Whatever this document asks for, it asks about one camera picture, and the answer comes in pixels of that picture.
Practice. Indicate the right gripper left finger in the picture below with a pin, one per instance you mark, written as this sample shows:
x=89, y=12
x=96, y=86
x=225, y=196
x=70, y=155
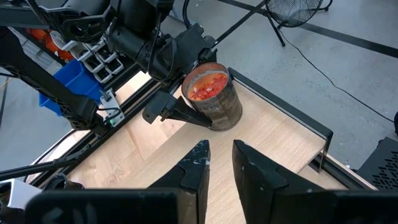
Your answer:
x=189, y=174

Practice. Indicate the red candle jar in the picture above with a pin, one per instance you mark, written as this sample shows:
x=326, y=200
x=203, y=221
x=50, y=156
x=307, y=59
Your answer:
x=224, y=105

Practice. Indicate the blue storage bin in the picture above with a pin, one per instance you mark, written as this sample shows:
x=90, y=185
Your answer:
x=74, y=77

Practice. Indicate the black perforated control box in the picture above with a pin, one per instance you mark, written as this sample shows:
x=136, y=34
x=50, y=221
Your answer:
x=382, y=165

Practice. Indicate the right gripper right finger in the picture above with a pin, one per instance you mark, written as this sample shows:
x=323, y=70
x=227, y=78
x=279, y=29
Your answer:
x=258, y=186

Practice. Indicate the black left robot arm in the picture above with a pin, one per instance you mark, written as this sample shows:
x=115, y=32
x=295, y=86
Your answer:
x=46, y=84

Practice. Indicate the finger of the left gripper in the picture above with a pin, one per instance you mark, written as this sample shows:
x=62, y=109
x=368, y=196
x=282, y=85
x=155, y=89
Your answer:
x=209, y=49
x=174, y=109

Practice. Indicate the black floor fan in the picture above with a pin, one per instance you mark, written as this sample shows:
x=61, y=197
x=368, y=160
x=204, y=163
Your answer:
x=295, y=12

